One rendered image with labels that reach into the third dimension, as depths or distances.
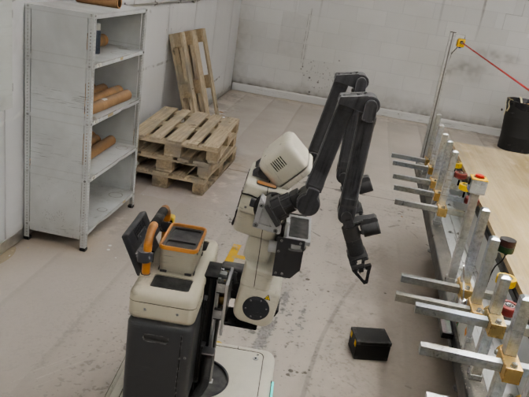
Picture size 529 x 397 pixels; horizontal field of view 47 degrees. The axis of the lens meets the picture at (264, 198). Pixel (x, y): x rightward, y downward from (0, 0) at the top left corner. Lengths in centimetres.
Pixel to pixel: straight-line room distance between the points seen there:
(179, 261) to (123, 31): 272
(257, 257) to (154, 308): 42
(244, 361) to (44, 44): 228
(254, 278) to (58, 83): 215
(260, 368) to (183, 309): 70
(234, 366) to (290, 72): 765
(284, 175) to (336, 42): 783
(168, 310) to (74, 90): 205
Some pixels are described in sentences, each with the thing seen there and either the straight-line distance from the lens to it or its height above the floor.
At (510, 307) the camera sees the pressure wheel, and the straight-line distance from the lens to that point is 249.
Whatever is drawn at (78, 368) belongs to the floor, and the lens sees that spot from 325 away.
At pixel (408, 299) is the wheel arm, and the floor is 85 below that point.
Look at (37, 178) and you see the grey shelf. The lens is 429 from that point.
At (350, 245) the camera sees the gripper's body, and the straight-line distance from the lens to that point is 213.
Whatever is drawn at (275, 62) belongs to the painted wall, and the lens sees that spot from 1008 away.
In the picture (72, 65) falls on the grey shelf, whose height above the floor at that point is 123.
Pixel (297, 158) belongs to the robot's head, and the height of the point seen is 134.
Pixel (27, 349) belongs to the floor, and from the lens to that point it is 340.
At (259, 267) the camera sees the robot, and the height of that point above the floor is 90.
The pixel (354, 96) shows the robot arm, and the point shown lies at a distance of 196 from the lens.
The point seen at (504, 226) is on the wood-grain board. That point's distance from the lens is 335.
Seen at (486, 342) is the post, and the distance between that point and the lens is 231.
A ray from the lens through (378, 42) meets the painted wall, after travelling 993.
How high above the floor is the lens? 195
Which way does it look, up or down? 21 degrees down
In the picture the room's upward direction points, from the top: 9 degrees clockwise
